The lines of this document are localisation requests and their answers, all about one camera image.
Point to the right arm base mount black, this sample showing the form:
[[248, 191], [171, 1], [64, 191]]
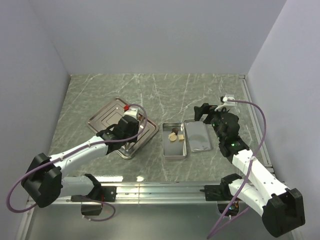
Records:
[[218, 193]]

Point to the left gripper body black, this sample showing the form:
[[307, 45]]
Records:
[[134, 133]]

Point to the steel serving tray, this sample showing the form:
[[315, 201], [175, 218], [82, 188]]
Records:
[[111, 114]]

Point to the aluminium rail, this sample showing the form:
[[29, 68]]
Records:
[[254, 113], [126, 193]]

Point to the aluminium right side rail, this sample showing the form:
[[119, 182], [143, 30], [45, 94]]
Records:
[[254, 113]]

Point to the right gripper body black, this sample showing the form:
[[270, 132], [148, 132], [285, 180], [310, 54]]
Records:
[[215, 120]]

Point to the metal tin lid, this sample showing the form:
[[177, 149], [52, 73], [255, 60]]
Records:
[[197, 136]]

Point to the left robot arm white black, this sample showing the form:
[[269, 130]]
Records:
[[49, 180]]

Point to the aluminium front rail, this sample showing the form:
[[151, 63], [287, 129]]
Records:
[[126, 193]]

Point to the dark round chocolate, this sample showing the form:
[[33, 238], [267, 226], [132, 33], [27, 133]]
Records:
[[175, 130]]

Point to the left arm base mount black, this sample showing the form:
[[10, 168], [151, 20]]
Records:
[[93, 202]]

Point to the white round chocolate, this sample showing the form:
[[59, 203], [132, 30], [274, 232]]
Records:
[[172, 137]]

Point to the steel tongs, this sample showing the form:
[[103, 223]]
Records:
[[127, 145]]

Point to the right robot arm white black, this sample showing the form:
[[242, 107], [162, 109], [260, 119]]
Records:
[[281, 208]]

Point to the white square chocolate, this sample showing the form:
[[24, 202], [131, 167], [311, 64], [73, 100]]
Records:
[[181, 137]]

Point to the open metal tin box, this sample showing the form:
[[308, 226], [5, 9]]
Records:
[[176, 150]]

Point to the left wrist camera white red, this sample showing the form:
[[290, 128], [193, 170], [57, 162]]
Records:
[[131, 111]]

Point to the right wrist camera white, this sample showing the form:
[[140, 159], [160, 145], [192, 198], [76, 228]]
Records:
[[226, 103]]

